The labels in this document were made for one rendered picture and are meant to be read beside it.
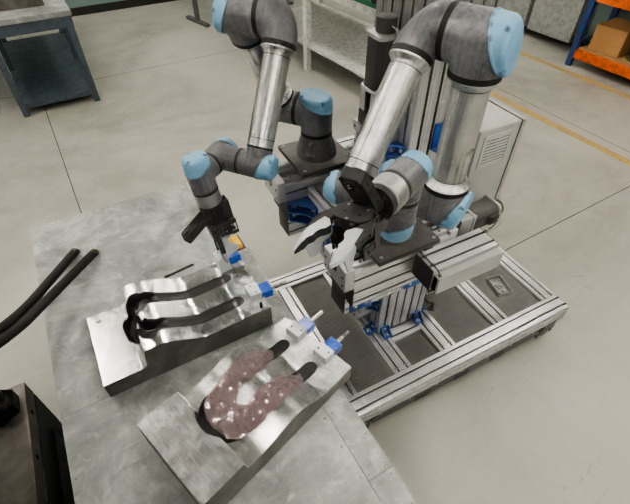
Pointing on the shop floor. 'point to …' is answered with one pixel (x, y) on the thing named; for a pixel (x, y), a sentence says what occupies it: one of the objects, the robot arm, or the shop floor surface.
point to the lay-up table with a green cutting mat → (334, 33)
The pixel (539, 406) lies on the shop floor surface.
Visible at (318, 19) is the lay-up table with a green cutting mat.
